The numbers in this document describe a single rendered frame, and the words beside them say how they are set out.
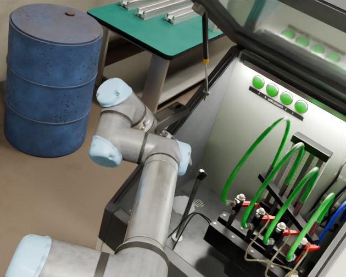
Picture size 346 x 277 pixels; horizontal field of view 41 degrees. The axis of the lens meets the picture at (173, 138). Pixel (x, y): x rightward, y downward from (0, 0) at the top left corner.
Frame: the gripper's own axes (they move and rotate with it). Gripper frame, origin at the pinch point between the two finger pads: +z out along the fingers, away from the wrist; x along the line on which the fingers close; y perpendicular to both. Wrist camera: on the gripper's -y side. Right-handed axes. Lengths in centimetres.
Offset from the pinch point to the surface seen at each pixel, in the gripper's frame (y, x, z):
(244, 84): -40, -21, 29
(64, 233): 58, -111, 98
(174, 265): 26.4, 2.0, 29.3
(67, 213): 50, -124, 102
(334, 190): -28, 19, 56
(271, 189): -15, 4, 48
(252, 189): -14, -11, 63
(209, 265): 20, 0, 51
